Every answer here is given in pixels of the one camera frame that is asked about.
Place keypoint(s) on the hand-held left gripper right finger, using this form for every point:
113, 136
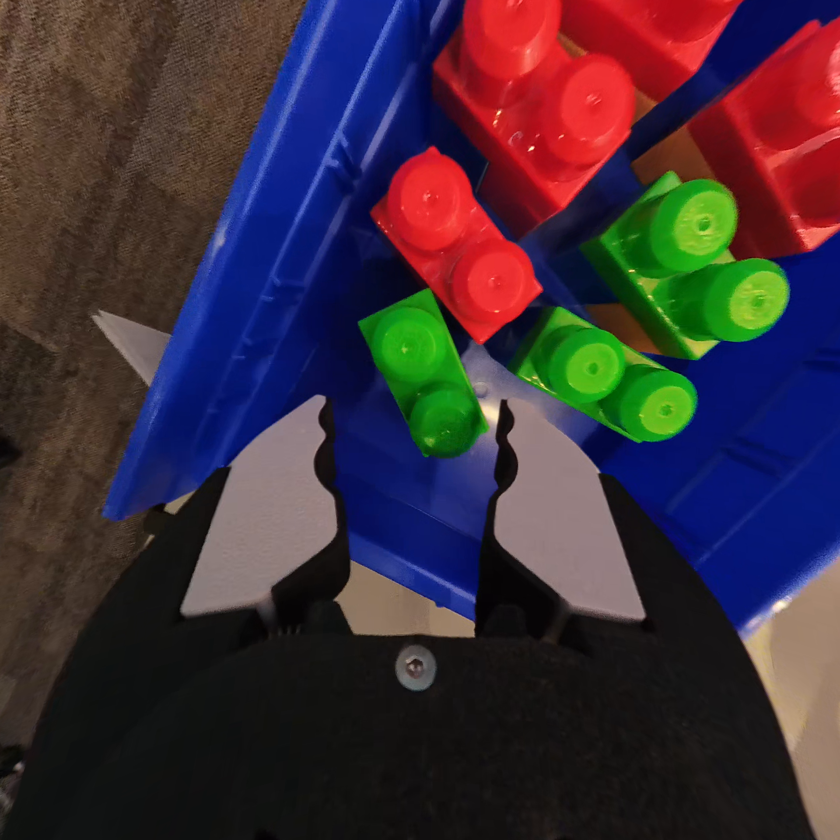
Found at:
564, 538

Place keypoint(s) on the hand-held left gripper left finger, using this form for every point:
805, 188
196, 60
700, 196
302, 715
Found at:
256, 525

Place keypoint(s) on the blue plastic bin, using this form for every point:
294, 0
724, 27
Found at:
275, 262

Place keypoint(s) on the pile of assembled block bridges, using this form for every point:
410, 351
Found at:
525, 98

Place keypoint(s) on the grey desk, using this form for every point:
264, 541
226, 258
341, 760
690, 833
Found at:
407, 610

